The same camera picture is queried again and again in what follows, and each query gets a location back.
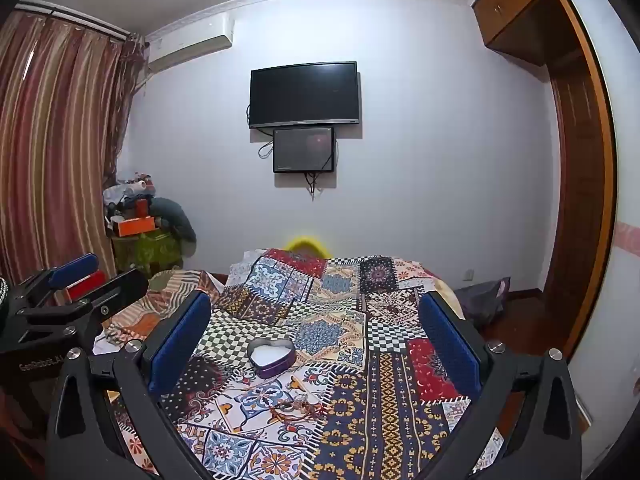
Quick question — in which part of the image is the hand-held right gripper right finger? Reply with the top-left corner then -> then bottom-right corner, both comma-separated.
417,290 -> 583,480

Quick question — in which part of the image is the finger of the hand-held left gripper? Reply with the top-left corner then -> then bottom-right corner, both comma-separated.
9,253 -> 100,311
10,268 -> 150,353

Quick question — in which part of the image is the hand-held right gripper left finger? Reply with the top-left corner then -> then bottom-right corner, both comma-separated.
46,290 -> 213,480

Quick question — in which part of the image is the purple heart-shaped tin box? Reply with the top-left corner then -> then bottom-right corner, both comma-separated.
247,338 -> 296,380

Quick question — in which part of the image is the flat red box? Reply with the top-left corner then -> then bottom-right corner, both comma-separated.
65,270 -> 107,303

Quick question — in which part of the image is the striped orange bedsheet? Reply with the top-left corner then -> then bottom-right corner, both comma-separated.
107,269 -> 221,346

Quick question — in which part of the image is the dark bag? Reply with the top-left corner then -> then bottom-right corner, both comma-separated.
452,276 -> 512,331

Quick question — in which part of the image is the orange box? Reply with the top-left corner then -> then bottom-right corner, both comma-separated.
112,216 -> 156,237

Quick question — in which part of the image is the pile of plastic bags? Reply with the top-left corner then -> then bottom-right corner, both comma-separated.
102,172 -> 157,208

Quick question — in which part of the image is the grey green stuffed bag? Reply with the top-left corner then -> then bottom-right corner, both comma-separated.
150,197 -> 198,246

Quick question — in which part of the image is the patchwork printed blanket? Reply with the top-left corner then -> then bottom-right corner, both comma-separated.
92,247 -> 506,480

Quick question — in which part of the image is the striped red brown curtain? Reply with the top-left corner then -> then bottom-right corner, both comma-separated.
0,7 -> 151,286

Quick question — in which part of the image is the yellow round object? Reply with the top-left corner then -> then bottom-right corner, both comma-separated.
285,235 -> 331,260

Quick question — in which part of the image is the wooden wardrobe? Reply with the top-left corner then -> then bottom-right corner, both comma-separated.
470,0 -> 621,361

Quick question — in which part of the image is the red string bracelet bundle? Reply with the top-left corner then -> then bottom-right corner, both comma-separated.
270,395 -> 326,423

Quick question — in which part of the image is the small black wall monitor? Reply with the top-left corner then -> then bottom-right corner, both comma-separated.
272,126 -> 336,174

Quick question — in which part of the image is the curtain rail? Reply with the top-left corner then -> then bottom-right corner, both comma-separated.
15,2 -> 132,42

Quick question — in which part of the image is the white wall air conditioner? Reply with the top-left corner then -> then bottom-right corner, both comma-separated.
145,12 -> 236,73

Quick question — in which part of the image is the black wall television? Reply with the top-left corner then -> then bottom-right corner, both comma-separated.
249,61 -> 361,130

